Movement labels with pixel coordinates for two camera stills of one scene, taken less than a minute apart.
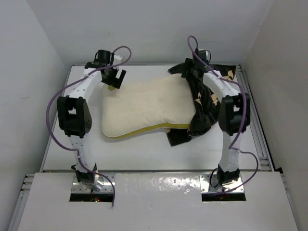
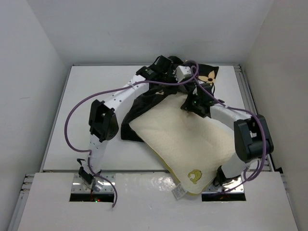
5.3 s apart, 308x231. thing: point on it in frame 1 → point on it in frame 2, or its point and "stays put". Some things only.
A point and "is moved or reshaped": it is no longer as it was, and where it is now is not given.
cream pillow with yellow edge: [167, 101] is moved or reshaped
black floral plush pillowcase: [207, 102] → [206, 73]
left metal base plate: [107, 187] stays put
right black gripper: [186, 72] → [186, 106]
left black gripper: [115, 82] → [171, 74]
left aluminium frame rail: [21, 202] stays put
